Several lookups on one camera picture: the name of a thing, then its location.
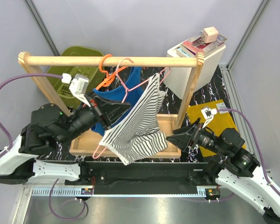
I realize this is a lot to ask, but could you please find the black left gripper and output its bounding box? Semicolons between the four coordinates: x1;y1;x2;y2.
59;90;133;146

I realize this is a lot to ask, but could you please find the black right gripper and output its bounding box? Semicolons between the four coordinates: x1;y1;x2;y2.
165;117;228;157

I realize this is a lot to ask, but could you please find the pink wire hanger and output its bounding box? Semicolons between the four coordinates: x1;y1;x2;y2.
91;67;168;165

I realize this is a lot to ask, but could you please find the striped white tank top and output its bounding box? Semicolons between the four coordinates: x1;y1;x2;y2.
99;73;168;165

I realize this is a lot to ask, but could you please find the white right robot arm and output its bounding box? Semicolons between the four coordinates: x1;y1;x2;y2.
166;123;280;224

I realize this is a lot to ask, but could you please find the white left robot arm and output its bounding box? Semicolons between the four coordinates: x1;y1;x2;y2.
0;93;131;185

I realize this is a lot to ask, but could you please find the blue tank top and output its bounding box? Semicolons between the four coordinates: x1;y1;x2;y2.
91;67;144;136

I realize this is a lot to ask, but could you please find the orange plastic hanger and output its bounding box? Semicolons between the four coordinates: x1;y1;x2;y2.
96;54;115;90

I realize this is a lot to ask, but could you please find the green plastic basket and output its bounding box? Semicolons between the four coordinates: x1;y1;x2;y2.
47;46;105;109

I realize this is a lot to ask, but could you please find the wooden clothes rack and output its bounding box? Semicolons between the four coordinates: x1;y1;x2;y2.
18;51;205;159

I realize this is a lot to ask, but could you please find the yellow padded envelope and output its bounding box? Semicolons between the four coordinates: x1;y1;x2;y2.
186;99;247;157

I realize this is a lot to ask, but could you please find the white storage box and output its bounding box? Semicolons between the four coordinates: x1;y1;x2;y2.
163;43;226;99

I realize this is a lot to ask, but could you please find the stack of books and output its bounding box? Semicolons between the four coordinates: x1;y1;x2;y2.
178;31;227;56

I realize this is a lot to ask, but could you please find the beige cube power socket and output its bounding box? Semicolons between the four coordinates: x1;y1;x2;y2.
202;27;219;43

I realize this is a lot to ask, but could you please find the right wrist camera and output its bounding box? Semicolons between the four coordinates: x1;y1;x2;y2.
201;107;217;128

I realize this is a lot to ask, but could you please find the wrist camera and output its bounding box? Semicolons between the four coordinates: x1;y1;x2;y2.
69;74;89;105
201;107;217;128

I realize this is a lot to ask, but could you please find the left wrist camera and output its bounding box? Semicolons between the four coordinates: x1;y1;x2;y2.
69;74;89;105

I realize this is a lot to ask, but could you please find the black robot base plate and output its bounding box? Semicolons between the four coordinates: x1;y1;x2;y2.
65;161;217;196

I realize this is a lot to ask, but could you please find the purple floor cable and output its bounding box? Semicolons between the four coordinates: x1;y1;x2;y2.
48;178;89;220

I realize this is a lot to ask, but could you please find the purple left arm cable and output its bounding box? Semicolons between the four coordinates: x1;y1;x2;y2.
0;73;64;164

